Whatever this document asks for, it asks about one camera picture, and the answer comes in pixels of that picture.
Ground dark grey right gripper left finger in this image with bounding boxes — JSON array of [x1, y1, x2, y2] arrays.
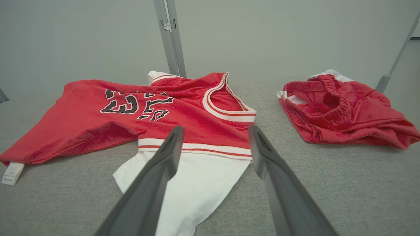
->
[[94, 126, 185, 236]]

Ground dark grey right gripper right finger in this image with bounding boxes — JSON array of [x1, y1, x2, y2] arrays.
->
[[248, 125, 338, 236]]

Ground red white basketball jersey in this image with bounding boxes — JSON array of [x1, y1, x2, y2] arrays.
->
[[0, 70, 257, 236]]

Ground grey metal frame post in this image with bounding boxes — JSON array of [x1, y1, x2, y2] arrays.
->
[[376, 11, 420, 93], [153, 0, 187, 78]]

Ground red white basketball shorts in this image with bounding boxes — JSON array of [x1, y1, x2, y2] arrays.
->
[[277, 69, 420, 149]]

